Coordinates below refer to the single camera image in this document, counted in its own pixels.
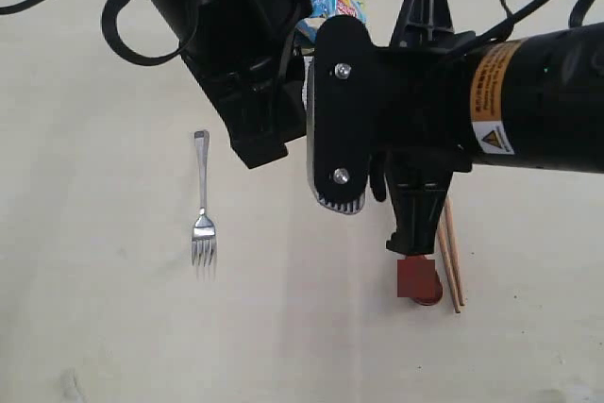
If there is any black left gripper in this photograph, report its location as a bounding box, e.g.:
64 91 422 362
181 44 306 169

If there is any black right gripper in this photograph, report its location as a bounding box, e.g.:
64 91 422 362
369 0 476 256

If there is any silver metal fork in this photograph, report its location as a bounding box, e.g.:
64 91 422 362
192 130 217 275

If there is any brown wooden spoon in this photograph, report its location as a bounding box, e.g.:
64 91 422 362
396 256 444 306

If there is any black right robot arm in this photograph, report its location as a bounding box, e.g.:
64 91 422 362
370 0 603 256

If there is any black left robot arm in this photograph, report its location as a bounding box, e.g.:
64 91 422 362
151 0 312 168

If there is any black cable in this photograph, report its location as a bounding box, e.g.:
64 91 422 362
0 0 209 67

